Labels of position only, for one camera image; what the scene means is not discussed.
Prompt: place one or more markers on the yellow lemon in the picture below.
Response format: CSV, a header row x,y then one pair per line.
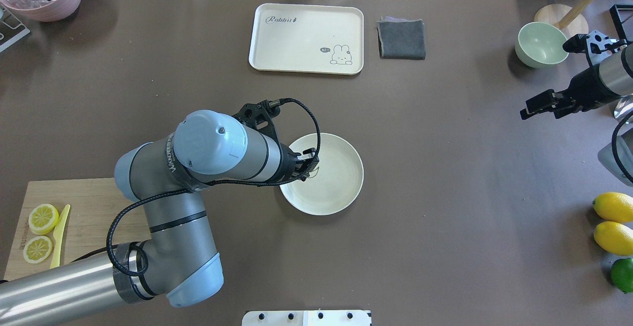
x,y
614,237
614,207

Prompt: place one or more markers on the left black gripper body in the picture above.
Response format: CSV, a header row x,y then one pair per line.
x,y
288,166

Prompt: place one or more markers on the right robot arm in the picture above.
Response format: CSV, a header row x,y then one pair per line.
x,y
609,80

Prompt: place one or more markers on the lemon slice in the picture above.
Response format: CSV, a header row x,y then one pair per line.
x,y
43,219
37,249

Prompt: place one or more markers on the grey folded cloth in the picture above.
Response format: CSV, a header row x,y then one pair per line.
x,y
401,38

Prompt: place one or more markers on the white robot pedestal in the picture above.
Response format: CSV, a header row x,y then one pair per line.
x,y
308,318

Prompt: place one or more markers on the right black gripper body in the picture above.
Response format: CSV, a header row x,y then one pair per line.
x,y
584,85

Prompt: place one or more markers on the green lime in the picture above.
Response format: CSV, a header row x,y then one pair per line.
x,y
621,274

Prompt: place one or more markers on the white wire cup rack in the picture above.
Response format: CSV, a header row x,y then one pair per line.
x,y
12,29

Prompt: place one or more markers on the wooden mug tree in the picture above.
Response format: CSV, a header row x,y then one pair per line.
x,y
569,20

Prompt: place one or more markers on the mint green bowl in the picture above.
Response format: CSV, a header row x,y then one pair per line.
x,y
540,45

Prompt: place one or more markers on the white round plate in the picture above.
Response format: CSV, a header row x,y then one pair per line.
x,y
336,185

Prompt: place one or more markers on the cream rabbit tray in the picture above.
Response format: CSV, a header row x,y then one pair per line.
x,y
307,38

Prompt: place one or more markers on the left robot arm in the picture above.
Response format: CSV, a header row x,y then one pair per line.
x,y
162,243

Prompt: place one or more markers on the wooden cutting board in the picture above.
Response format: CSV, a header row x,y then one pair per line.
x,y
94,203

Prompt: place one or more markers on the yellow plastic knife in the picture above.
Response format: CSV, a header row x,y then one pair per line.
x,y
58,236

